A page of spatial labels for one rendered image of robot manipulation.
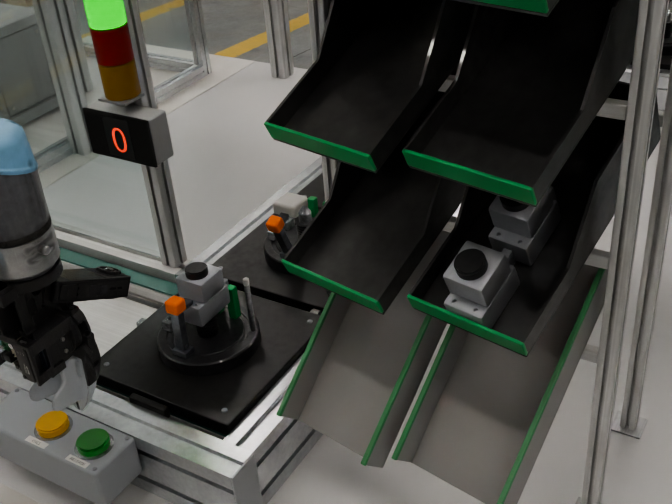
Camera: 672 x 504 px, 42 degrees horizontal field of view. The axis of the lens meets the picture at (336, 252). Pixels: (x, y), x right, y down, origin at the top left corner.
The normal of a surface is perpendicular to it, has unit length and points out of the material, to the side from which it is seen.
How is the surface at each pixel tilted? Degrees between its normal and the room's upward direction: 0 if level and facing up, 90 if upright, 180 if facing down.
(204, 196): 0
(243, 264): 0
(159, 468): 90
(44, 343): 90
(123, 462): 90
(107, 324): 0
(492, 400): 45
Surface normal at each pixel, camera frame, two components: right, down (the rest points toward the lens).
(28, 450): -0.51, 0.50
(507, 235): -0.34, -0.57
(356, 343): -0.51, -0.27
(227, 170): -0.07, -0.84
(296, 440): 0.86, 0.23
